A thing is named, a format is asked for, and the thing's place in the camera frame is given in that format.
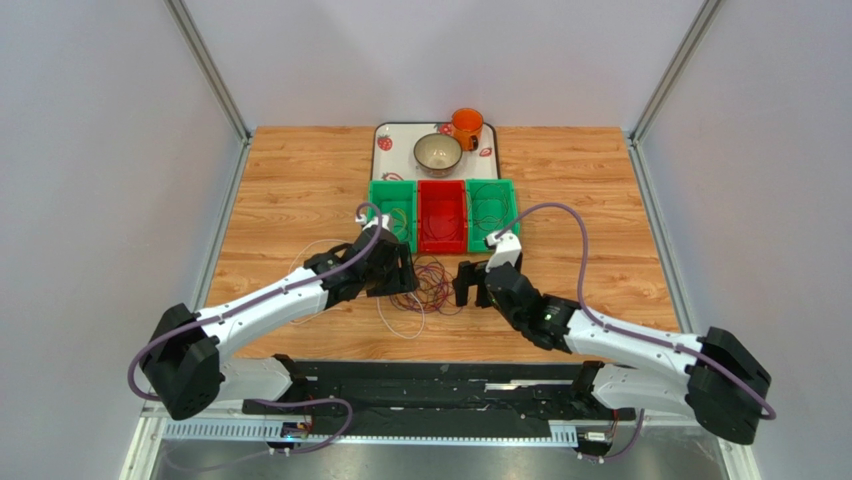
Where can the left green plastic bin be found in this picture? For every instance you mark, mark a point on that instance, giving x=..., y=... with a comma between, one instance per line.
x=398, y=198

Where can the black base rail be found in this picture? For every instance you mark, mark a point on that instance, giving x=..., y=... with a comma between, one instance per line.
x=451, y=400

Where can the green plastic bin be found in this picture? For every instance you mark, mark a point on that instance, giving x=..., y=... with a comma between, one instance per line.
x=491, y=206
x=398, y=198

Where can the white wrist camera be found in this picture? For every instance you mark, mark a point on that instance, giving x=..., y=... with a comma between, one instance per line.
x=506, y=249
x=372, y=226

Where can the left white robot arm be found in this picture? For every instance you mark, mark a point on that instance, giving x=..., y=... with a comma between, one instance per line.
x=189, y=361

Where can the red plastic bin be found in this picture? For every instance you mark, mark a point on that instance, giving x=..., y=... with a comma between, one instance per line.
x=442, y=216

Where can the beige ceramic bowl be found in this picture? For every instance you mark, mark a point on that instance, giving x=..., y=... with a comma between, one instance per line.
x=437, y=154

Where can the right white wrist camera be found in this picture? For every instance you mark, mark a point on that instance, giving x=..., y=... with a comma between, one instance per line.
x=506, y=249

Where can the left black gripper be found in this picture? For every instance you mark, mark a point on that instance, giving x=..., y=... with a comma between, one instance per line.
x=403, y=280

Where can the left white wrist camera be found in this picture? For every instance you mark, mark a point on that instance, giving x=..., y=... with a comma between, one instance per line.
x=372, y=226

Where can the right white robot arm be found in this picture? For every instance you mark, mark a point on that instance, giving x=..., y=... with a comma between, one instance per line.
x=711, y=378

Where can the right green plastic bin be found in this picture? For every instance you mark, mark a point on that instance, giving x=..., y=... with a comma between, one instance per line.
x=491, y=206

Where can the orange mug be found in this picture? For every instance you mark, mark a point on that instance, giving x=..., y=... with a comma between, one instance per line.
x=466, y=125

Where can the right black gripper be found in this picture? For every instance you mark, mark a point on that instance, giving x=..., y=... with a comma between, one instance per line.
x=480, y=283

